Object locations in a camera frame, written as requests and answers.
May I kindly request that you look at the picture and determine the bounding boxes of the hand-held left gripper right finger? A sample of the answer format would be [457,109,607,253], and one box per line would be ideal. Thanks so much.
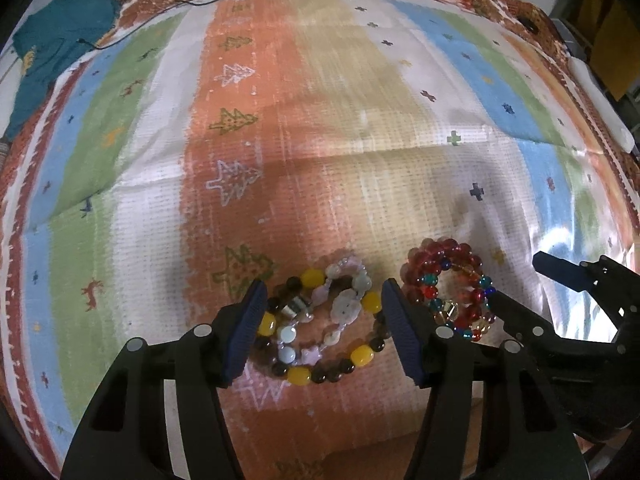
[381,277,586,480]

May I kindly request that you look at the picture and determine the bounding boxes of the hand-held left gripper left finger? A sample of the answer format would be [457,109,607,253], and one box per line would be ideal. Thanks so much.
[60,279,269,480]

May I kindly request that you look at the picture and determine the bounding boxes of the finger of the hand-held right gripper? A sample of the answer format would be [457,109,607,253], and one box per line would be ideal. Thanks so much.
[532,251,640,343]
[487,287,561,346]

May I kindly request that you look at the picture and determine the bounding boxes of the yellow and brown bead bracelet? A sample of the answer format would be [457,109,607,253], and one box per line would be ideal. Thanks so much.
[252,268,388,387]

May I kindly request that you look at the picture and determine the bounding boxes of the multicolour glass bead bracelet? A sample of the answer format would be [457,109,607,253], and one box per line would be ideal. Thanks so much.
[420,260,496,343]

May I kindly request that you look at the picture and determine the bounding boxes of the white flower bead bracelet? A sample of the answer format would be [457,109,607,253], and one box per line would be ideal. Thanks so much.
[277,256,373,366]

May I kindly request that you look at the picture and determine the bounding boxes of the red bead bracelet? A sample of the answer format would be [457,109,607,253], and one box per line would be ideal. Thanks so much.
[401,238,497,343]

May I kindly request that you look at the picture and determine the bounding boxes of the white bolster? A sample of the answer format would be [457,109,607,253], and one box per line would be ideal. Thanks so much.
[567,55,638,153]

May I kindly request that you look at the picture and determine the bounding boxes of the striped woven mat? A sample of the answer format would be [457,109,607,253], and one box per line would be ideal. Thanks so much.
[0,0,640,480]

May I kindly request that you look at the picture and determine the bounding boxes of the teal garment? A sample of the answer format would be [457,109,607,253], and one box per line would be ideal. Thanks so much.
[5,0,121,138]

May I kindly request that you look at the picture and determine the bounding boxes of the black cable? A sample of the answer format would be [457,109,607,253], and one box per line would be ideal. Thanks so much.
[77,0,301,52]

